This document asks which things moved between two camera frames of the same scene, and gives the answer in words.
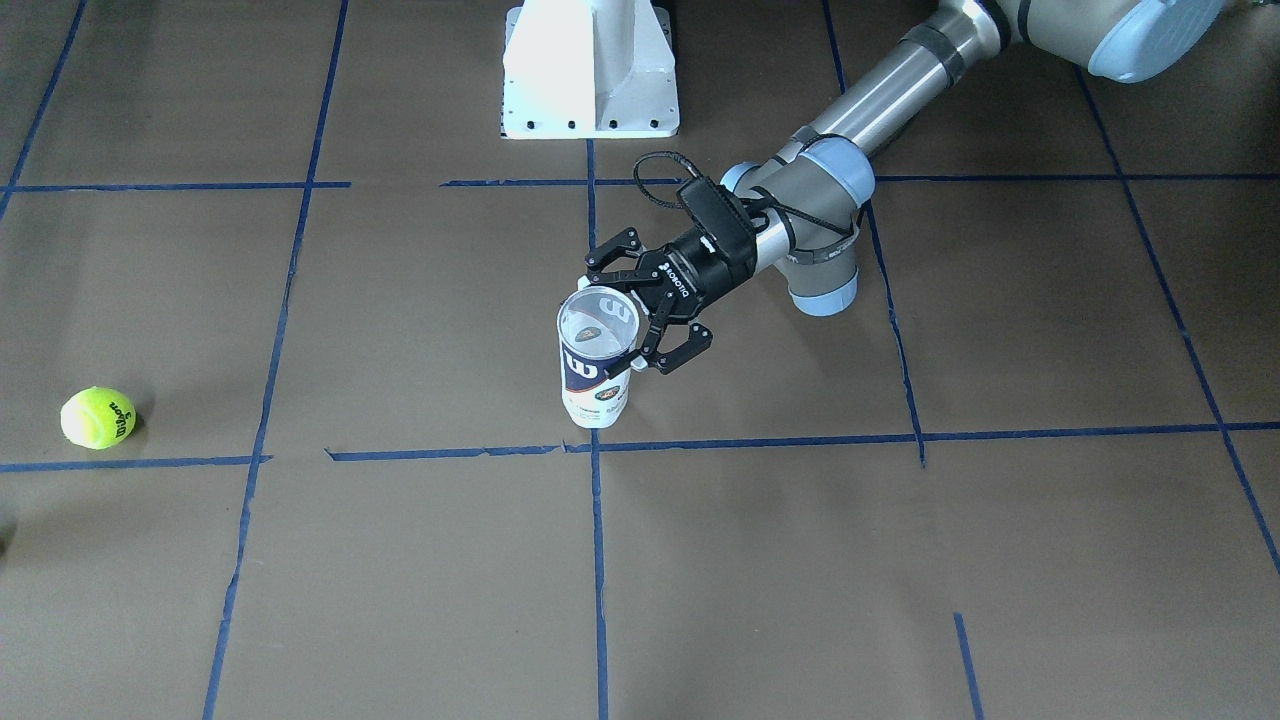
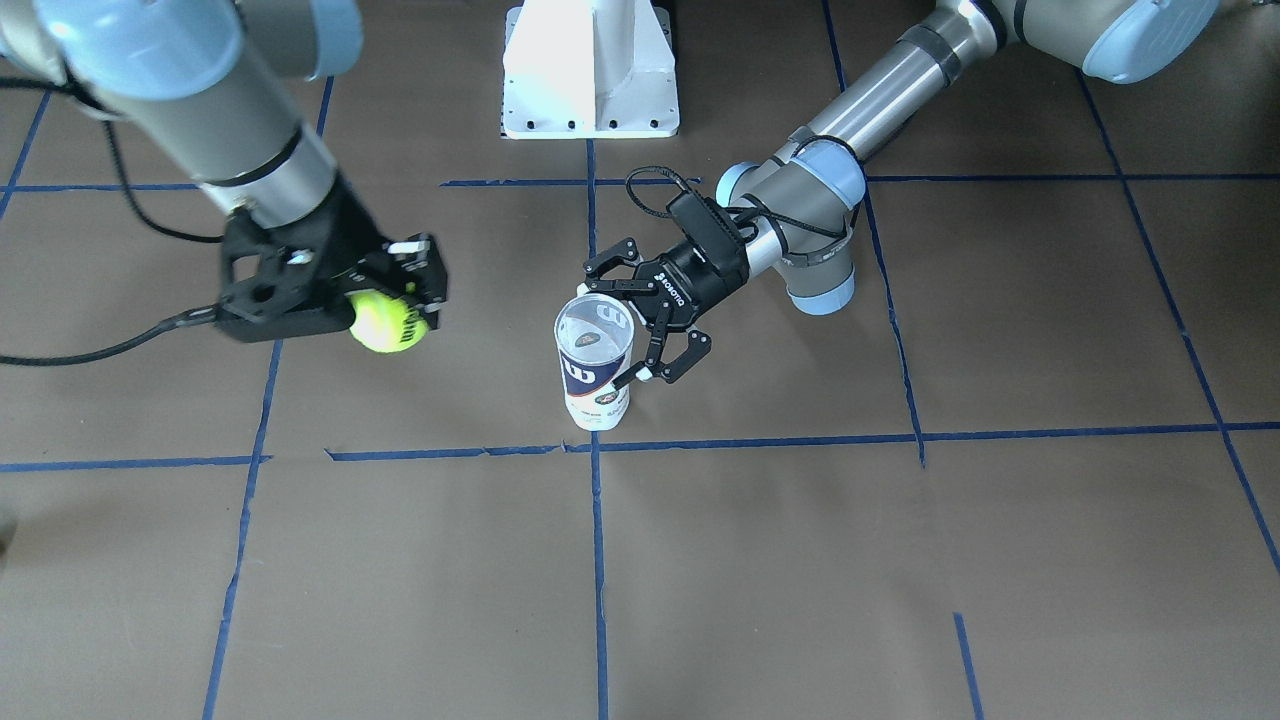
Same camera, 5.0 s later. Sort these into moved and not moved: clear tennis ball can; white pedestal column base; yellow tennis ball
Moved: yellow tennis ball
Not moved: white pedestal column base; clear tennis ball can
